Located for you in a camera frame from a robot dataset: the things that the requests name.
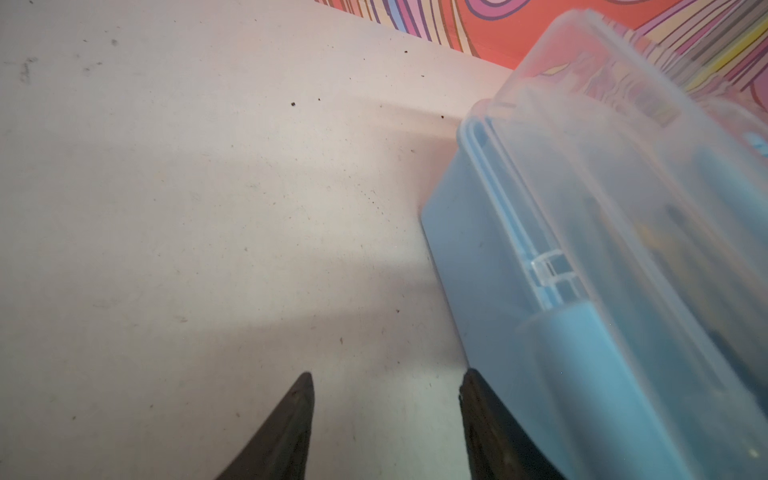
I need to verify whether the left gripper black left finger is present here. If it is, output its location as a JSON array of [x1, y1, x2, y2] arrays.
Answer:
[[217, 372, 315, 480]]

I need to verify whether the blue plastic tool box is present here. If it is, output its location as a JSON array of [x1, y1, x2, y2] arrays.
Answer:
[[422, 100, 767, 479]]

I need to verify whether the clear plastic box lid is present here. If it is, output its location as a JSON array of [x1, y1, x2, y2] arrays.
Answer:
[[479, 10, 767, 479]]

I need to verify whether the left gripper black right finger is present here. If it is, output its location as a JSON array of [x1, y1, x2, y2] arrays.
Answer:
[[459, 368, 564, 480]]

